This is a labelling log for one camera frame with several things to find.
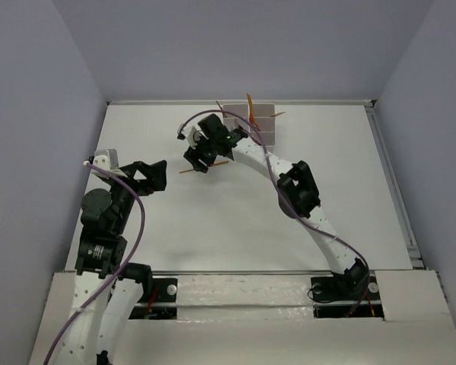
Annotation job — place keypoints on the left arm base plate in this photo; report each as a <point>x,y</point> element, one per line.
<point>160,303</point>

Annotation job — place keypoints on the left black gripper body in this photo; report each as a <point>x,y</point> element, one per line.
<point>128,176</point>

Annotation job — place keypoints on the left white divided container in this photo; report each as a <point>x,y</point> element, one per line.
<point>232,122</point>

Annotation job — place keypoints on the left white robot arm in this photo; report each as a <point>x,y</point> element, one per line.
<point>107,285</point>

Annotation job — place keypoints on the red orange chopstick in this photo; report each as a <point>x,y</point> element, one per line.
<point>221,109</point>

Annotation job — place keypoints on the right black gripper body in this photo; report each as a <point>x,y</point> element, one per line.
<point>206,142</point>

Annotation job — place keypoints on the orange plastic spoon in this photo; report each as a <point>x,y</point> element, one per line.
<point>254,121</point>

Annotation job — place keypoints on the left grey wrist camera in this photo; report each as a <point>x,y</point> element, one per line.
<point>103,160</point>

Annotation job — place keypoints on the right white divided container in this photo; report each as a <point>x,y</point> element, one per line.
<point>262,113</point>

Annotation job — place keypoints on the white divided container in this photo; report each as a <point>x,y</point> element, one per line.
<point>232,122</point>
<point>262,113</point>

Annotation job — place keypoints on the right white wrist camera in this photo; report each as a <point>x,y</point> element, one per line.
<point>194,137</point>

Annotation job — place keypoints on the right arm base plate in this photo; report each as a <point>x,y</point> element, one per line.
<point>330,302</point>

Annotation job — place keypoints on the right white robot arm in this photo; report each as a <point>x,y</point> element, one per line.
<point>297,193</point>

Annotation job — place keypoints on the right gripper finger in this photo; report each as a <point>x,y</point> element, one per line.
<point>195,159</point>
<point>207,156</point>

